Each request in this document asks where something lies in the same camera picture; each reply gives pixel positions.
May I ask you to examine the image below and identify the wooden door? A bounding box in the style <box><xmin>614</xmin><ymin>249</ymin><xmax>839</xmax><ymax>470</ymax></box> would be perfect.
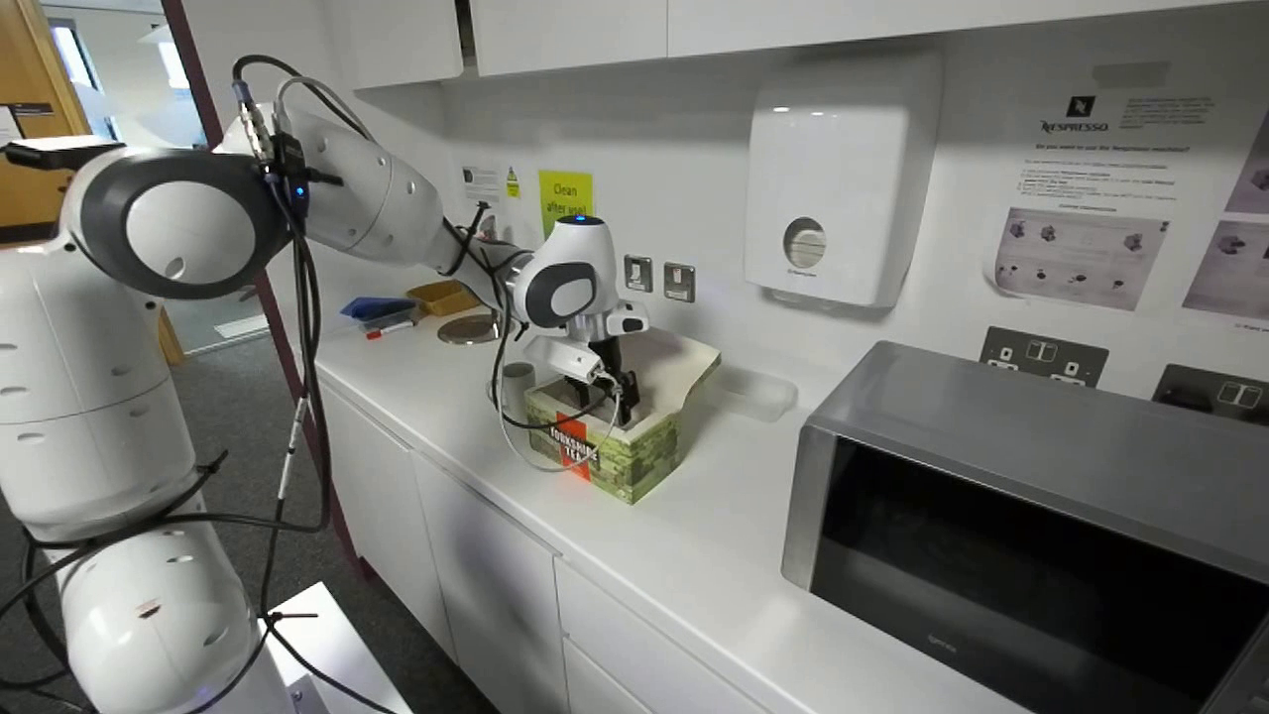
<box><xmin>0</xmin><ymin>0</ymin><xmax>92</xmax><ymax>246</ymax></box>

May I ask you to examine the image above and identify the yellow sponge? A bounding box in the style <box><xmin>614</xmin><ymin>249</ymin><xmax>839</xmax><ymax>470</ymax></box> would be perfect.
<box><xmin>405</xmin><ymin>280</ymin><xmax>483</xmax><ymax>318</ymax></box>

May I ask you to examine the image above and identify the round metal sink drain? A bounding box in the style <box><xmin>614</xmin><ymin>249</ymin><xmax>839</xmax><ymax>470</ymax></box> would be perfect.
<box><xmin>436</xmin><ymin>312</ymin><xmax>503</xmax><ymax>347</ymax></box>

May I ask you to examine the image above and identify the silver microwave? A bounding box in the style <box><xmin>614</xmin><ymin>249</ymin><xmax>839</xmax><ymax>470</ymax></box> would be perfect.
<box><xmin>780</xmin><ymin>340</ymin><xmax>1269</xmax><ymax>714</ymax></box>

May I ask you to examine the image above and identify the white mug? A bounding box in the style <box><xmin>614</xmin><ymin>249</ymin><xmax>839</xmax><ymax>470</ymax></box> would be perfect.
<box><xmin>500</xmin><ymin>361</ymin><xmax>537</xmax><ymax>418</ymax></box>

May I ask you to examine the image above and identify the green tea bag box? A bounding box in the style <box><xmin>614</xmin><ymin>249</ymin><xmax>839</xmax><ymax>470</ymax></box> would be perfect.
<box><xmin>522</xmin><ymin>326</ymin><xmax>723</xmax><ymax>506</ymax></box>

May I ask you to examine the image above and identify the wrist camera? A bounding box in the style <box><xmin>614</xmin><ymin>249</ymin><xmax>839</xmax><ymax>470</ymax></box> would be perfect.
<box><xmin>522</xmin><ymin>335</ymin><xmax>606</xmax><ymax>387</ymax></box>

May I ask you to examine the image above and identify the white drawer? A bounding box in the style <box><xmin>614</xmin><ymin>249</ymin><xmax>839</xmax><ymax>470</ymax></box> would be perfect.
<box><xmin>552</xmin><ymin>557</ymin><xmax>769</xmax><ymax>714</ymax></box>
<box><xmin>560</xmin><ymin>639</ymin><xmax>657</xmax><ymax>714</ymax></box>

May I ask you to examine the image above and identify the blue tray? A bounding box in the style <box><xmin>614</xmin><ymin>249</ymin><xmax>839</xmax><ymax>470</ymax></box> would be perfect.
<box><xmin>339</xmin><ymin>295</ymin><xmax>418</xmax><ymax>334</ymax></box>

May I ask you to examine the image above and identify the row of white wall cabinets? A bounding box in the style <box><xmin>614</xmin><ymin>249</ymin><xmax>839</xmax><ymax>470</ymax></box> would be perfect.
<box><xmin>325</xmin><ymin>0</ymin><xmax>1269</xmax><ymax>92</ymax></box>

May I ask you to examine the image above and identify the camera on mount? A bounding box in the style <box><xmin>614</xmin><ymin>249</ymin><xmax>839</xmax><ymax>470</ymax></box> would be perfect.
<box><xmin>0</xmin><ymin>135</ymin><xmax>127</xmax><ymax>172</ymax></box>

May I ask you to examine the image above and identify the microwave door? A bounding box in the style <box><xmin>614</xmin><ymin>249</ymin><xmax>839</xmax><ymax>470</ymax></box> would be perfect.
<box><xmin>781</xmin><ymin>424</ymin><xmax>1269</xmax><ymax>714</ymax></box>

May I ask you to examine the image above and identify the poster with grey photos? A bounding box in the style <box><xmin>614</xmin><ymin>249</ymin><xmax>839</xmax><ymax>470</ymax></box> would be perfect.
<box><xmin>1180</xmin><ymin>109</ymin><xmax>1269</xmax><ymax>334</ymax></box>

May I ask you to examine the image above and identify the clear plastic container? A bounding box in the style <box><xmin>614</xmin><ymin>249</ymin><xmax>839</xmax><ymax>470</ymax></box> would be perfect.
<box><xmin>708</xmin><ymin>366</ymin><xmax>800</xmax><ymax>423</ymax></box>

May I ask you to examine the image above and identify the white cabinet door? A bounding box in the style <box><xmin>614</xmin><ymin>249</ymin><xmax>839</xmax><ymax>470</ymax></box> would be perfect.
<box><xmin>410</xmin><ymin>453</ymin><xmax>569</xmax><ymax>714</ymax></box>
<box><xmin>318</xmin><ymin>381</ymin><xmax>460</xmax><ymax>662</ymax></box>

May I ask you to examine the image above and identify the yellow paper notice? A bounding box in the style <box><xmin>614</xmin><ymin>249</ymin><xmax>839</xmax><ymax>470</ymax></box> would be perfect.
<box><xmin>537</xmin><ymin>169</ymin><xmax>595</xmax><ymax>240</ymax></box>

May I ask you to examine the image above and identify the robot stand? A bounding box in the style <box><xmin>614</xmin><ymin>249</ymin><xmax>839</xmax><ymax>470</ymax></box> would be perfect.
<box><xmin>260</xmin><ymin>581</ymin><xmax>414</xmax><ymax>714</ymax></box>

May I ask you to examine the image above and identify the white instruction poster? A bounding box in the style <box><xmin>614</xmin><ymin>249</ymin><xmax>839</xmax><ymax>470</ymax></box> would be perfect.
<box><xmin>989</xmin><ymin>87</ymin><xmax>1235</xmax><ymax>314</ymax></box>

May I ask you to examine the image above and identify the white paper towel dispenser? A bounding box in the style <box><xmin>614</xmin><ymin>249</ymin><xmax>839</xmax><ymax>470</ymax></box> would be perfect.
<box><xmin>743</xmin><ymin>52</ymin><xmax>944</xmax><ymax>309</ymax></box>

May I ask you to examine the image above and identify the double wall socket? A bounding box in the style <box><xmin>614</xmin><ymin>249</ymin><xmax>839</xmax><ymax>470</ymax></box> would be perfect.
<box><xmin>1152</xmin><ymin>363</ymin><xmax>1269</xmax><ymax>428</ymax></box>
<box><xmin>979</xmin><ymin>325</ymin><xmax>1110</xmax><ymax>389</ymax></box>

